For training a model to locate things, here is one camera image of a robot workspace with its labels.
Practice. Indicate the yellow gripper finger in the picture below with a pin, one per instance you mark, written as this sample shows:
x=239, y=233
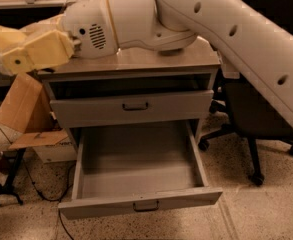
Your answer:
x=38, y=36

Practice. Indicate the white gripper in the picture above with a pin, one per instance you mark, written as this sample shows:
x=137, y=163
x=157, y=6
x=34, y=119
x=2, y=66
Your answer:
x=86, y=29

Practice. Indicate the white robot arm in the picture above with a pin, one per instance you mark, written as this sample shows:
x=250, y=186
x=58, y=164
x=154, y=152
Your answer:
x=258, y=48

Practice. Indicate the grey drawer cabinet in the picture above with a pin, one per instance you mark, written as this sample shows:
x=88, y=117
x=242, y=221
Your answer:
x=135, y=71

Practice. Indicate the grey middle drawer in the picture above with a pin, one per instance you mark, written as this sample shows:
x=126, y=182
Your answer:
x=129, y=109

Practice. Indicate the grey open bottom drawer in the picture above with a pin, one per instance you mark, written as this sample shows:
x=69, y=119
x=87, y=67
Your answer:
x=138, y=168

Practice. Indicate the brown cardboard box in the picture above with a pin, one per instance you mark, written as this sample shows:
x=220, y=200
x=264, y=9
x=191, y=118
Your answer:
x=26, y=110

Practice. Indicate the white box under cardboard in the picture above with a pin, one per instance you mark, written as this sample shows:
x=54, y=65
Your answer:
x=60, y=152

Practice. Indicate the black metal stand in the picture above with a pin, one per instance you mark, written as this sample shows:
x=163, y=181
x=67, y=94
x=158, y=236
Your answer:
x=7, y=188

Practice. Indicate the black office chair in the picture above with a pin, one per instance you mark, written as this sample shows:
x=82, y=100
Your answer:
x=250, y=115

